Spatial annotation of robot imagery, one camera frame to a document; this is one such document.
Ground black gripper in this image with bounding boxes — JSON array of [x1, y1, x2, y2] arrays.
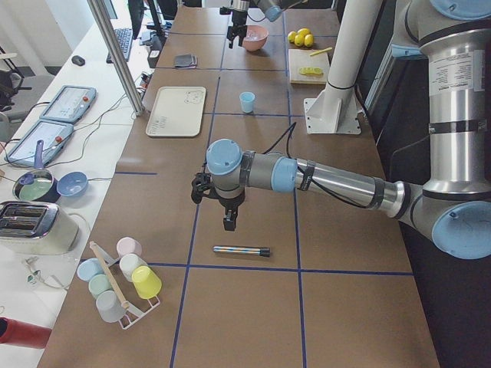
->
[[219, 5, 249, 48], [191, 170, 245, 231]]

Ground steel muddler black tip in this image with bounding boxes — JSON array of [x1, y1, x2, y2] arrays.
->
[[213, 245, 271, 258]]

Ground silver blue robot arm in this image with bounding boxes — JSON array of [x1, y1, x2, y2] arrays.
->
[[219, 0, 305, 49], [191, 1, 490, 259]]

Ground pink bowl of ice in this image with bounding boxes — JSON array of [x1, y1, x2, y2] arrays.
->
[[242, 25, 269, 52]]

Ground light blue plastic cup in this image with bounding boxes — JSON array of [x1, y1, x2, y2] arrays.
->
[[239, 91, 255, 113]]

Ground yellow cup on rack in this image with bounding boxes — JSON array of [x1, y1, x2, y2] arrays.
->
[[131, 265, 162, 300]]

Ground pink cup on rack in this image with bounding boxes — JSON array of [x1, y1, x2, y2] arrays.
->
[[116, 237, 143, 258]]

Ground white cup on rack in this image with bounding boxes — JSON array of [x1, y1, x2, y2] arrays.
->
[[119, 253, 148, 282]]

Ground green cup on rack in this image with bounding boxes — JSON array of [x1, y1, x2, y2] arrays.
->
[[88, 274, 113, 299]]

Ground blue cup on rack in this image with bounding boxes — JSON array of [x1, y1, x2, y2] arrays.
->
[[77, 258, 104, 282]]

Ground grey cup on rack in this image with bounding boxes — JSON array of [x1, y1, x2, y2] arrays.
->
[[95, 290, 126, 323]]

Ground grey folded cloth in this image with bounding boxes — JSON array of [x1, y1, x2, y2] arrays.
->
[[173, 54, 198, 69]]

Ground wooden cutting board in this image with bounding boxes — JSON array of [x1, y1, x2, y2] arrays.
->
[[288, 49, 330, 84]]

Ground lemon slices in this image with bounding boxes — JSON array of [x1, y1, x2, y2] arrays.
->
[[298, 67, 324, 76]]

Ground yellow-green plastic knife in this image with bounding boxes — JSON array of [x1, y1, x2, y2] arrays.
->
[[309, 47, 333, 57]]

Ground cream bear print tray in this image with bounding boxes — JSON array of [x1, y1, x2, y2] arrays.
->
[[146, 86, 206, 137]]

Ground black keyboard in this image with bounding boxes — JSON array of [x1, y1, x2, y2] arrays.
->
[[114, 28, 133, 61]]

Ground black computer mouse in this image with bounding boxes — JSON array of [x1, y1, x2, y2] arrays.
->
[[71, 55, 85, 66]]

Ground blue bowl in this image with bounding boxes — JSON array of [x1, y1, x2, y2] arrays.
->
[[57, 172, 88, 197]]

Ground teach pendant far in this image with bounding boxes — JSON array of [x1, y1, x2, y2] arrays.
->
[[40, 85, 97, 124]]

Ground teach pendant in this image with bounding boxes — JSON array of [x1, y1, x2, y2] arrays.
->
[[40, 85, 97, 124], [5, 120, 74, 168]]

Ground teach pendant near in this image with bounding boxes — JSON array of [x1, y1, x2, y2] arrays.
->
[[5, 120, 74, 168]]

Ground blue saucepan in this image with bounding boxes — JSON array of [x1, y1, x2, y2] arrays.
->
[[12, 140, 61, 203]]

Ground silver toaster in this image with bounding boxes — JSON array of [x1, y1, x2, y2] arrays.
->
[[1, 201, 78, 255]]

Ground red bottle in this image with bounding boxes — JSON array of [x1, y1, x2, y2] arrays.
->
[[1, 317, 52, 349]]

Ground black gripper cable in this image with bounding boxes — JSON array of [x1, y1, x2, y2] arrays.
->
[[262, 121, 365, 210]]

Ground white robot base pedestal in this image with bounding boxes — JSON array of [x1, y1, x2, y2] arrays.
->
[[304, 0, 383, 134]]

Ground white wire cup rack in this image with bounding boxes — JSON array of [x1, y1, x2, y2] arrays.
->
[[89, 241, 161, 330]]

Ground aluminium frame post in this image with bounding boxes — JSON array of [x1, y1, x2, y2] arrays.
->
[[87, 0, 144, 117]]

